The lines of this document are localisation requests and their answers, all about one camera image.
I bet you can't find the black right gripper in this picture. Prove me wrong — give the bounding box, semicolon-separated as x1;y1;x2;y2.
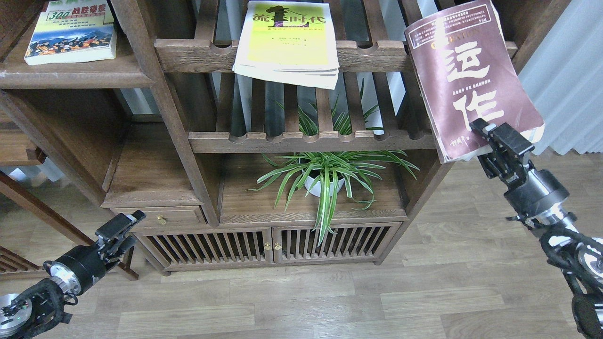
470;118;576;226

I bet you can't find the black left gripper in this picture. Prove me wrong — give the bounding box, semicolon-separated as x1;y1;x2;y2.
43;210;146;295

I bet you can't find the dark maroon cover book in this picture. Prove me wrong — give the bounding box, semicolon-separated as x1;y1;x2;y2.
404;0;545;163

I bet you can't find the colourful mountain cover book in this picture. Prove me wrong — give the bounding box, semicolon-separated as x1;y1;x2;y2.
24;0;118;65

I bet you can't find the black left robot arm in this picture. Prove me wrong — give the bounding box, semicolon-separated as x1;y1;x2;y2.
1;210;145;339

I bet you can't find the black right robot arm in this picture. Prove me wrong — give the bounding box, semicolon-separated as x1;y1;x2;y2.
470;118;603;339

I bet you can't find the brass drawer knob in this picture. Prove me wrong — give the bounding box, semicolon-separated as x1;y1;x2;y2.
156;215;167;225

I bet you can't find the white pleated curtain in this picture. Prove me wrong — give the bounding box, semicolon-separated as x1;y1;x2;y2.
519;0;603;154

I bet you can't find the dark wooden bookshelf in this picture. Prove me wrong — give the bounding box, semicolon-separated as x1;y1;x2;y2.
0;0;572;276

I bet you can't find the green spider plant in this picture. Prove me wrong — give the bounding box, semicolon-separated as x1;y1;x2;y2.
250;79;420;247

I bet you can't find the white plant pot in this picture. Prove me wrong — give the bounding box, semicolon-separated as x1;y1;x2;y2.
304;175;345;197

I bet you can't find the yellow green cover book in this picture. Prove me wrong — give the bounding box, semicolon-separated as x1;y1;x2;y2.
232;0;340;90

